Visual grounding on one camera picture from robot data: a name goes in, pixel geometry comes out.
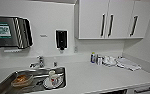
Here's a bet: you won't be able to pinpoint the steel paper towel dispenser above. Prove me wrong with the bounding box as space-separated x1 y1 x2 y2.
0 15 34 51

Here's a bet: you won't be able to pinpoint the white cup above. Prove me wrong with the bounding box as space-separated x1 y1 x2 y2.
48 69 59 85

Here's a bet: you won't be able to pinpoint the small clear bottle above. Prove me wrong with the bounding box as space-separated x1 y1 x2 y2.
96 54 104 65

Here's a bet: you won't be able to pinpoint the chrome sink faucet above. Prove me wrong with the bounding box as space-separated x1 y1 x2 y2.
29 55 46 69

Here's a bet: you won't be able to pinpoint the stainless steel sink basin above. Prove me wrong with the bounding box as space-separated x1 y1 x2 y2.
0 66 68 94

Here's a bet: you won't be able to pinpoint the blue dish soap bottle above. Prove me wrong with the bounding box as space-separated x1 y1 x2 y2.
90 51 97 64

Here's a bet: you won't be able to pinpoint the small wall label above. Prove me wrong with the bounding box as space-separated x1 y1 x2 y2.
39 33 48 38

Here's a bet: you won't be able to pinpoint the black cabinet door handle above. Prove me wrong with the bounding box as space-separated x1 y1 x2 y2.
100 13 106 38
107 13 114 38
129 15 139 38

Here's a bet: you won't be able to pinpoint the white wall outlet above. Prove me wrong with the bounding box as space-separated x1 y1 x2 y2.
73 45 79 54

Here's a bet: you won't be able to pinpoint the black wall soap dispenser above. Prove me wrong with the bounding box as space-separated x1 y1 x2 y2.
54 29 69 52

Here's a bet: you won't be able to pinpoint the white wall cabinet, three doors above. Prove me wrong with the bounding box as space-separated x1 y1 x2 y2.
74 0 150 40

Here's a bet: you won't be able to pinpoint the bowl with orange leftovers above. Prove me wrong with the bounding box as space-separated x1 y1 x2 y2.
10 73 35 89

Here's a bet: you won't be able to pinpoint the chrome counter soap pump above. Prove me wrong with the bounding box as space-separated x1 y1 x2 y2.
52 59 58 68

